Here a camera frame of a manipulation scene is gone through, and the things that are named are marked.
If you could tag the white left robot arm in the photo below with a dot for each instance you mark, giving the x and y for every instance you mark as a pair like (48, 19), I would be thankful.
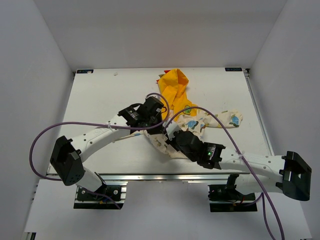
(68, 155)

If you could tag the dark blue corner label left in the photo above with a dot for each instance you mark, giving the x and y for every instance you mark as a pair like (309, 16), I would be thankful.
(84, 71)

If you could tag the dark blue corner label right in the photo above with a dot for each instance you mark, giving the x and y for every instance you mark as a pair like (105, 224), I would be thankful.
(233, 69)

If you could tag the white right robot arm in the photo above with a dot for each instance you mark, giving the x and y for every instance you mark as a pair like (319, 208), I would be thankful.
(288, 174)

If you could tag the dark blue corner label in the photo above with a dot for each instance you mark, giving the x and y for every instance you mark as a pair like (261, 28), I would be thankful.
(233, 69)
(84, 71)

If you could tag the yellow dinosaur print kids jacket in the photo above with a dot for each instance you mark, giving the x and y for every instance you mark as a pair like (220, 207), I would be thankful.
(173, 87)

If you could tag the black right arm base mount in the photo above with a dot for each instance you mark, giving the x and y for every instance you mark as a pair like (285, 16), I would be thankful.
(224, 194)

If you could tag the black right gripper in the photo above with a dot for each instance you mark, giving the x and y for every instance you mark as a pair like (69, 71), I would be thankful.
(172, 140)

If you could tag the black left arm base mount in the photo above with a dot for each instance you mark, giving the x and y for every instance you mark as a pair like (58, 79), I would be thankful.
(111, 197)

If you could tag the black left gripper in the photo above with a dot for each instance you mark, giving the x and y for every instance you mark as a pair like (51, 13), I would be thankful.
(155, 131)

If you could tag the aluminium right side rail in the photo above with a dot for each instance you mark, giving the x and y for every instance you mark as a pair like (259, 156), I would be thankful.
(265, 135)

